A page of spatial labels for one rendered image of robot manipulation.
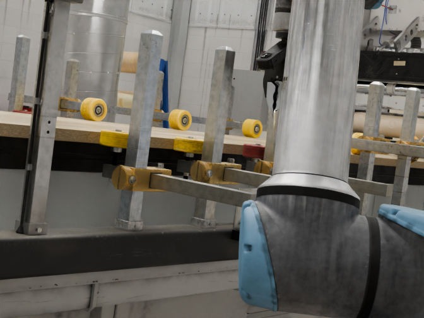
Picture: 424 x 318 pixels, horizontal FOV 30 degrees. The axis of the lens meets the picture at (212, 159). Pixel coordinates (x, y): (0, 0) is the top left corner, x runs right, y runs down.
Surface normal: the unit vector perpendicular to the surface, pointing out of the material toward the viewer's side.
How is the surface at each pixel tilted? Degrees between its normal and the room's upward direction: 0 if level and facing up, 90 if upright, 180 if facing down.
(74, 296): 90
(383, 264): 74
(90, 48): 90
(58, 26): 90
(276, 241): 65
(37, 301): 90
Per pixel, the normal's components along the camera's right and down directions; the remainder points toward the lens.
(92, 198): 0.75, 0.13
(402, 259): 0.04, -0.38
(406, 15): -0.65, -0.04
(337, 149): 0.55, -0.10
